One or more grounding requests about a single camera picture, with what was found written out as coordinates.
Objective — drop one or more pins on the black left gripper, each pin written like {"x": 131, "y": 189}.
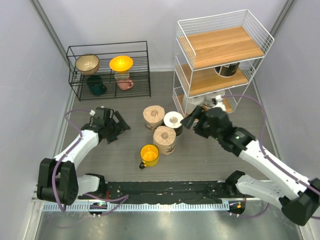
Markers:
{"x": 118, "y": 130}

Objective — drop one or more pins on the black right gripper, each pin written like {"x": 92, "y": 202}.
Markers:
{"x": 196, "y": 114}

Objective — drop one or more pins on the white toilet paper roll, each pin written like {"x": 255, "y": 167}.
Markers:
{"x": 208, "y": 99}

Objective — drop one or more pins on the black roll front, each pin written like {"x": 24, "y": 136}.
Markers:
{"x": 228, "y": 70}

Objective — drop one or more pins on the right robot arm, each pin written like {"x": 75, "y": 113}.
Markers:
{"x": 297, "y": 196}

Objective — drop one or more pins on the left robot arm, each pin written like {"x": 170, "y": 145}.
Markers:
{"x": 58, "y": 181}

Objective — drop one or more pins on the black wrapped toilet paper roll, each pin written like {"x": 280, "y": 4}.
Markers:
{"x": 173, "y": 120}

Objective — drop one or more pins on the brown wrapped roll front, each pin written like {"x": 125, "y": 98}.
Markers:
{"x": 164, "y": 138}

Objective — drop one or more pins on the brown wrapped roll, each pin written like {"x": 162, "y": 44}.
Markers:
{"x": 164, "y": 138}
{"x": 153, "y": 117}

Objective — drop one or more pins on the brown wrapped roll back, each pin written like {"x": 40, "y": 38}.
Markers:
{"x": 153, "y": 117}

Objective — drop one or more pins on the yellow enamel mug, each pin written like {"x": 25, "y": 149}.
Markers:
{"x": 149, "y": 155}

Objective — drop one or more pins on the pink mug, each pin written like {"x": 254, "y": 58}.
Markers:
{"x": 125, "y": 84}

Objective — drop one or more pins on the dark green mug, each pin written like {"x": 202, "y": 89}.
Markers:
{"x": 96, "y": 85}

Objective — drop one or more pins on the beige small cup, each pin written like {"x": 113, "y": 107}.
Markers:
{"x": 121, "y": 76}

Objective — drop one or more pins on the orange bowl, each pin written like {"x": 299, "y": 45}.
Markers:
{"x": 121, "y": 64}

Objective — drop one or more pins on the beige brown bowl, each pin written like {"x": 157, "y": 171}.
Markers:
{"x": 87, "y": 64}

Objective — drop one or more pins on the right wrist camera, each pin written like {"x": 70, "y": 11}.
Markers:
{"x": 219, "y": 103}

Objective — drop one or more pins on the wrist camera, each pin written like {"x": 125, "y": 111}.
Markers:
{"x": 219, "y": 103}
{"x": 98, "y": 111}

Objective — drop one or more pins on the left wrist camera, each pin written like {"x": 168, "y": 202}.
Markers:
{"x": 98, "y": 111}

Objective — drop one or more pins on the black wire rack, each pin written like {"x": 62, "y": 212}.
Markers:
{"x": 139, "y": 72}

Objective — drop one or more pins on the white wire wooden shelf rack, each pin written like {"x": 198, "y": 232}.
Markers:
{"x": 204, "y": 43}

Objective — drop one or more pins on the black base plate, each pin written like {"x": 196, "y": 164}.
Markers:
{"x": 171, "y": 192}

